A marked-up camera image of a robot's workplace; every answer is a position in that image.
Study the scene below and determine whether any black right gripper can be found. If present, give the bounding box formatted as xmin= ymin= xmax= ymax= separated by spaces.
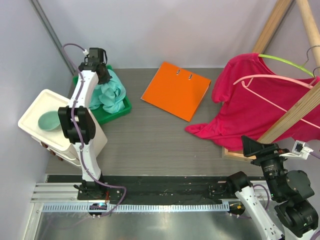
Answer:
xmin=240 ymin=133 xmax=289 ymax=198

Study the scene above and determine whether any teal t shirt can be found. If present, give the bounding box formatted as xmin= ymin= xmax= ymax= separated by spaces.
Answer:
xmin=89 ymin=69 xmax=127 ymax=114

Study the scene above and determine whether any pink plastic hanger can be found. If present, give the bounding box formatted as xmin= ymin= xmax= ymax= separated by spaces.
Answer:
xmin=223 ymin=62 xmax=309 ymax=134

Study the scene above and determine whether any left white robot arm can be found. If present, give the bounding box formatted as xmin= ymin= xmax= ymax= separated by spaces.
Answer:
xmin=58 ymin=61 xmax=111 ymax=200

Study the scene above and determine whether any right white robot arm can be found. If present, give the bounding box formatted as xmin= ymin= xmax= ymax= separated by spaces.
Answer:
xmin=225 ymin=135 xmax=320 ymax=240

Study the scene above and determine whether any magenta t shirt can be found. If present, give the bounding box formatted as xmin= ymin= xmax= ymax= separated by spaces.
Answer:
xmin=185 ymin=53 xmax=308 ymax=151

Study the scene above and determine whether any green plastic hanger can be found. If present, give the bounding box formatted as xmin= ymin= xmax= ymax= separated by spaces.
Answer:
xmin=258 ymin=44 xmax=320 ymax=79

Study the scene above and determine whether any green plastic tray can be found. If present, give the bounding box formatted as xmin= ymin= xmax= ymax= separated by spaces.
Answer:
xmin=58 ymin=62 xmax=131 ymax=128

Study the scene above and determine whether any teal ceramic cup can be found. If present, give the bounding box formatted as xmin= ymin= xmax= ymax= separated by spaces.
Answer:
xmin=37 ymin=110 xmax=61 ymax=132

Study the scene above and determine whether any white drawer box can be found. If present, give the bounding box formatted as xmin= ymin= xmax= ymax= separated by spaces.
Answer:
xmin=17 ymin=88 xmax=108 ymax=171

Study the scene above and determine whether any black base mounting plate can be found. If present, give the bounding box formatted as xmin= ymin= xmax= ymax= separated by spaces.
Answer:
xmin=47 ymin=175 xmax=236 ymax=206

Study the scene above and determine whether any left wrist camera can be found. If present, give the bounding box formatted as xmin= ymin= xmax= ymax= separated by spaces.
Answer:
xmin=84 ymin=47 xmax=108 ymax=64

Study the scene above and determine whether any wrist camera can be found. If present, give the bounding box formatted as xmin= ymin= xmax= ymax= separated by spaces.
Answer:
xmin=84 ymin=47 xmax=108 ymax=64
xmin=280 ymin=140 xmax=315 ymax=160

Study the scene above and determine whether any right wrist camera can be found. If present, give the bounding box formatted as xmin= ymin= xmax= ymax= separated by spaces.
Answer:
xmin=280 ymin=140 xmax=315 ymax=160

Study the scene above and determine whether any wooden clothes rack frame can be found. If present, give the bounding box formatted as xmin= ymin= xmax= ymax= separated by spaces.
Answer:
xmin=212 ymin=0 xmax=320 ymax=162

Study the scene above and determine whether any orange ring binder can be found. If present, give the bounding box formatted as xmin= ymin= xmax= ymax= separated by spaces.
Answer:
xmin=141 ymin=61 xmax=211 ymax=122

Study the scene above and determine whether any white slotted cable duct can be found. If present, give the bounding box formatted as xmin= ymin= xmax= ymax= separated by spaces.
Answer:
xmin=42 ymin=202 xmax=230 ymax=213

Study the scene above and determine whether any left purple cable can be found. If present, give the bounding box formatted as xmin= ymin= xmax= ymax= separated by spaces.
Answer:
xmin=61 ymin=43 xmax=127 ymax=217

